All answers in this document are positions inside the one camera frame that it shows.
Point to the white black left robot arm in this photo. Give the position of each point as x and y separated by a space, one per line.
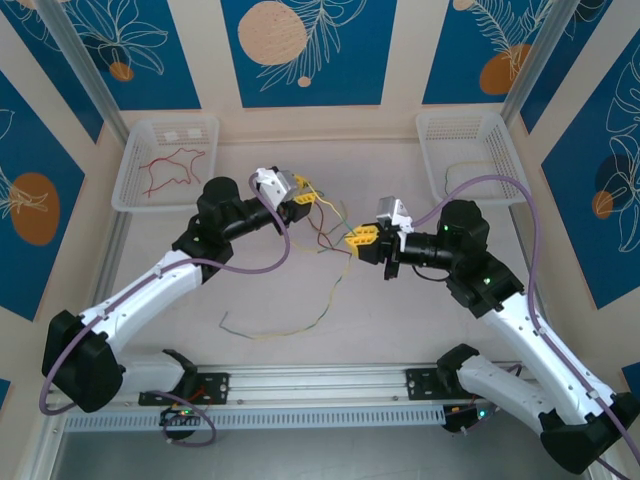
140 295

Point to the white basket with stickers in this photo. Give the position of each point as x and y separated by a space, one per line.
165 130

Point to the white plastic basket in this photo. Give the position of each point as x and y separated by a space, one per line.
470 135

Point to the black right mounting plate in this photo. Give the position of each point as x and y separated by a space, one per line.
422 384

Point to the black mounting plate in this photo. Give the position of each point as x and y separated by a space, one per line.
217 387
422 384

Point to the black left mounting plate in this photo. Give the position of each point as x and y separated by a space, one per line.
217 387

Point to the small electronics board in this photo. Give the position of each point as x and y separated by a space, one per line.
465 420
175 417

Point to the aluminium side rail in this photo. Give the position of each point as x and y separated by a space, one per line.
517 235
112 250

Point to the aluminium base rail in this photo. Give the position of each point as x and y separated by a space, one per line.
320 380

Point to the aluminium frame post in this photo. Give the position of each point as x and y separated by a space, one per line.
530 65
85 65

